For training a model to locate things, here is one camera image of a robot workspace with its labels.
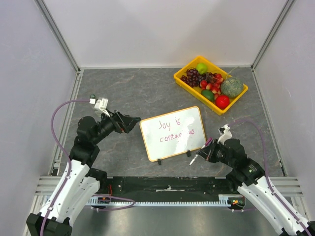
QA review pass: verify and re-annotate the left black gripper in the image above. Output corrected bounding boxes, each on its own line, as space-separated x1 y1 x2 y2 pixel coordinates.
92 108 141 145

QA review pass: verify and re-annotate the pink capped whiteboard marker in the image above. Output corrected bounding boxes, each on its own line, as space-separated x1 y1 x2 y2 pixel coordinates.
189 137 212 166

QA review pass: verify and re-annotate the orange framed whiteboard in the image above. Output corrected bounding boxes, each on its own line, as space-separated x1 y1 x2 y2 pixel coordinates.
139 106 206 162

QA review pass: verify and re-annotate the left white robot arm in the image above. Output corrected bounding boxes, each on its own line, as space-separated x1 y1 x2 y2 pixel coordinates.
27 111 141 236

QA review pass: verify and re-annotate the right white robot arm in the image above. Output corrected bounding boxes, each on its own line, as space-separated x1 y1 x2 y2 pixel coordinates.
197 139 315 236

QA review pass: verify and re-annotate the red apple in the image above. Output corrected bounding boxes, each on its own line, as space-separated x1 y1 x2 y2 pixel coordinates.
215 95 230 110

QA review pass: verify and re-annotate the green lime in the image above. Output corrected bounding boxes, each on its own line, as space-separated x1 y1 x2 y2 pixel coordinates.
201 89 215 102

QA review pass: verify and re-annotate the netted green melon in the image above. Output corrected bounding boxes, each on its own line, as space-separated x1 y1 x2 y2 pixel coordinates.
220 66 244 98

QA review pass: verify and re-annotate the red cherry pile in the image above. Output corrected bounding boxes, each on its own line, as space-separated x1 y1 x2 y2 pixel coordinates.
200 72 224 100

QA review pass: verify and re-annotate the purple grape bunch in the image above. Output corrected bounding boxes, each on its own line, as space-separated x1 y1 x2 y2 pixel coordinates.
180 68 206 87

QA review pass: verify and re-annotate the green apple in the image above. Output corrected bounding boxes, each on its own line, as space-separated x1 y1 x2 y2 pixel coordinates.
195 63 208 75

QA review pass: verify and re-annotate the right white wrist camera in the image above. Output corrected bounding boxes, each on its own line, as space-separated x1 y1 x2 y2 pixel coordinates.
218 124 232 144

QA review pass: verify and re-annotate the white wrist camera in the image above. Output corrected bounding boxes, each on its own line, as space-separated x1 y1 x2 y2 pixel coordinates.
94 97 110 117
218 124 232 144

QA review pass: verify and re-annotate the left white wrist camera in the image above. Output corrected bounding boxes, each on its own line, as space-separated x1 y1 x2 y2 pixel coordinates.
94 97 110 117

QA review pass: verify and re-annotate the light blue cable duct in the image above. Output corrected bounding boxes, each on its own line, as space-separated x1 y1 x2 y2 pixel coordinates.
86 196 245 208

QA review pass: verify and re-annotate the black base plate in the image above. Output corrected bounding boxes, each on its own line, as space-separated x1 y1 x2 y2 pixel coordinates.
98 177 239 203

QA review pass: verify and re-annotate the left aluminium frame post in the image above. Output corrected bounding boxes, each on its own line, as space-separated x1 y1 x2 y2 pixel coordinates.
34 0 81 73

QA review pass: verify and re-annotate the aluminium frame post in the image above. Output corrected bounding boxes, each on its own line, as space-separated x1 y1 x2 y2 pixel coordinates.
34 0 81 73
251 0 295 71

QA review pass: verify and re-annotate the right aluminium frame post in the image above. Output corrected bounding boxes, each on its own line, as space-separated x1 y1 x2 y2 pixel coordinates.
251 0 295 71

